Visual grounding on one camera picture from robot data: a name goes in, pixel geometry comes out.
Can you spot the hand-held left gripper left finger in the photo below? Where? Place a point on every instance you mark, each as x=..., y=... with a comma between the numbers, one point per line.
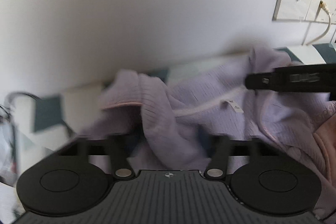
x=118, y=155

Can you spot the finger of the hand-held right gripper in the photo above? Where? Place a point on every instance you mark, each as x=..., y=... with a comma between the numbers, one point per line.
x=260, y=80

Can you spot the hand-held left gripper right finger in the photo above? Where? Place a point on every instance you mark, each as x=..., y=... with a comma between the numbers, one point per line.
x=220, y=155

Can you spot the lilac ribbed knit garment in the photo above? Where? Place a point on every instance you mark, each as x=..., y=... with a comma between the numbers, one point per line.
x=199, y=98

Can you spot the clear plastic box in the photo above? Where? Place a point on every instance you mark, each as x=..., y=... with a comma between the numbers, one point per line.
x=6, y=150

